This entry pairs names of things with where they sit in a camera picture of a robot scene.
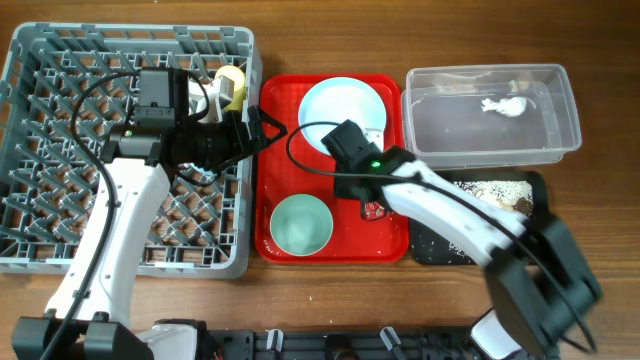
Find red candy wrapper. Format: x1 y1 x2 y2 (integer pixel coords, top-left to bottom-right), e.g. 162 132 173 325
361 202 388 221

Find red plastic tray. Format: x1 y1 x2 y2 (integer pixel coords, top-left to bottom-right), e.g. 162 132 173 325
254 74 409 265

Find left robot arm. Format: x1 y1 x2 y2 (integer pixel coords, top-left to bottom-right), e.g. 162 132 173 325
12 67 273 359

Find grey dishwasher rack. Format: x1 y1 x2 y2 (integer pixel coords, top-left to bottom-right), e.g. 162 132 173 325
1 22 263 279

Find black plastic tray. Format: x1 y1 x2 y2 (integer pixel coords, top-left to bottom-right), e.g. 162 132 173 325
409 170 548 265

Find rice and food scraps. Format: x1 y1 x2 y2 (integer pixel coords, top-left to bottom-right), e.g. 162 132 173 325
447 179 536 259

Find clear plastic bin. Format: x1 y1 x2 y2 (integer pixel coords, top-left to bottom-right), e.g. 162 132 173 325
402 64 582 169

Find green bowl with food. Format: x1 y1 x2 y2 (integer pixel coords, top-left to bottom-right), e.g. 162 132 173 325
269 194 334 257

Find white tissue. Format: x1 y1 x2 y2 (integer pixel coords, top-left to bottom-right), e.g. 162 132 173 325
481 97 528 118

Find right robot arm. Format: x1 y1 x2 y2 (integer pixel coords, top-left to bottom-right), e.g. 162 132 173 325
321 120 602 357

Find light blue plate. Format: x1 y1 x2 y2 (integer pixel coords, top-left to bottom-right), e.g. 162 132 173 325
298 77 387 155

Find yellow plastic cup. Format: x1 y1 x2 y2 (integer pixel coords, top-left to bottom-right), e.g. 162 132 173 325
215 65 246 111

